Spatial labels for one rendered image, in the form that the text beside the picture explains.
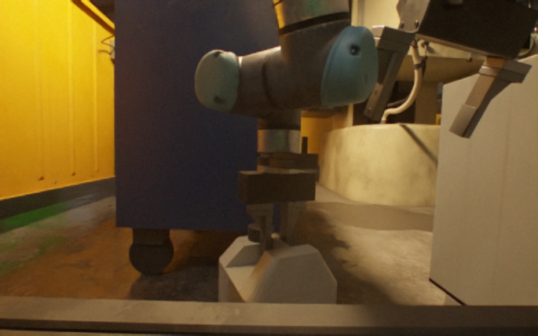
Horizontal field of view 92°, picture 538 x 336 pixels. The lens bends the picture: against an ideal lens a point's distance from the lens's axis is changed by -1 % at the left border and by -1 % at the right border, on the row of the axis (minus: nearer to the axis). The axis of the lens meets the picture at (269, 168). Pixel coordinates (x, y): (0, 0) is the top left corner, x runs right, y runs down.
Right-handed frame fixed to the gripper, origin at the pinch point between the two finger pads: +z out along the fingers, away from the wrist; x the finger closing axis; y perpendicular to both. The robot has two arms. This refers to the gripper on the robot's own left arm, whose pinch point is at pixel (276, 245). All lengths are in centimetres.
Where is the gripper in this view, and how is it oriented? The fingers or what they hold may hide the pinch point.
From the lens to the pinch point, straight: 49.0
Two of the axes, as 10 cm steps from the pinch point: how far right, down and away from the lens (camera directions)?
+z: -0.3, 10.0, 0.7
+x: -9.1, 0.0, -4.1
